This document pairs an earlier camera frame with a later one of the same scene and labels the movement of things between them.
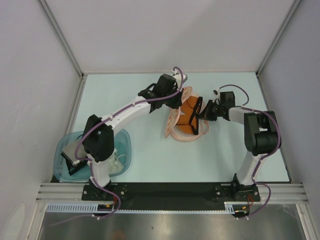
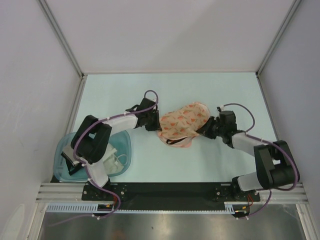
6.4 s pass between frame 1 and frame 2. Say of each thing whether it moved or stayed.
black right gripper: moved
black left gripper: moved
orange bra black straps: moved
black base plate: stayed
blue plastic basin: stayed
